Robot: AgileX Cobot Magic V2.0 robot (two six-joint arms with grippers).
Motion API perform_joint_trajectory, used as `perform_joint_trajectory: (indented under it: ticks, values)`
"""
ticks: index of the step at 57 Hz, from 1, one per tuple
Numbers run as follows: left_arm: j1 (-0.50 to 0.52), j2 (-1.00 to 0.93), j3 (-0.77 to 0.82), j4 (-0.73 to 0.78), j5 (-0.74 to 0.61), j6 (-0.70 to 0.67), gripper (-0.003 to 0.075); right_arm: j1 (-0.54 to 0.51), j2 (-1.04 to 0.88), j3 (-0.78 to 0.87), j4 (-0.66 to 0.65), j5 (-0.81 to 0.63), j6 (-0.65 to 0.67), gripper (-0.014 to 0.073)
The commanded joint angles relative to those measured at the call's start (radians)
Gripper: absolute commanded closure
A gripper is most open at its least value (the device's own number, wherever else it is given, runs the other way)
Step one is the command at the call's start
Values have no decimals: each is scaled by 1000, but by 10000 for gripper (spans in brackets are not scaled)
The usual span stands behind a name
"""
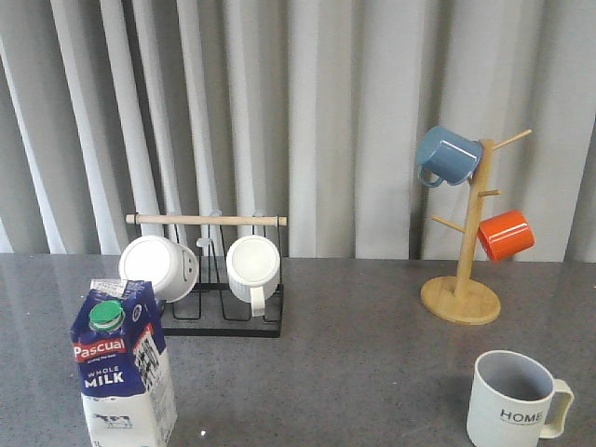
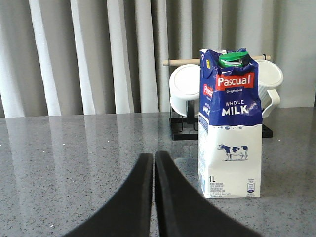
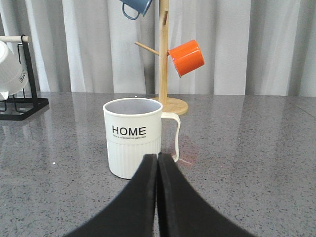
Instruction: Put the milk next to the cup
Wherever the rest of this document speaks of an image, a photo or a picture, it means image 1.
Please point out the orange enamel mug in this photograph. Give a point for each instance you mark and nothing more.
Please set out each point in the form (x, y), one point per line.
(505, 234)

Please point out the black wire mug rack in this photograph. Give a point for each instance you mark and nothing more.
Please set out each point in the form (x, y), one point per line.
(210, 308)

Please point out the blue white milk carton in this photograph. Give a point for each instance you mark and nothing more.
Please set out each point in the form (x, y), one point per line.
(123, 365)

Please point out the white ribbed mug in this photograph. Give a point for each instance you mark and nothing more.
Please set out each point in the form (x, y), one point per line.
(253, 270)

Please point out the blue enamel mug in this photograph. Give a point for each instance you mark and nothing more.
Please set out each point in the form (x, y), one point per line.
(443, 155)

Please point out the wooden mug tree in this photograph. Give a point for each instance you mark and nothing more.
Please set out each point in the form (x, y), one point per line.
(460, 299)

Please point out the grey pleated curtain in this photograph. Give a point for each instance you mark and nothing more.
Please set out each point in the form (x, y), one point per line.
(308, 109)

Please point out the white smiley face mug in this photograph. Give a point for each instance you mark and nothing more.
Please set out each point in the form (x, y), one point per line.
(171, 267)

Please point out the white HOME mug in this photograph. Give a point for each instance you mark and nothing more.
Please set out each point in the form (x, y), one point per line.
(515, 401)

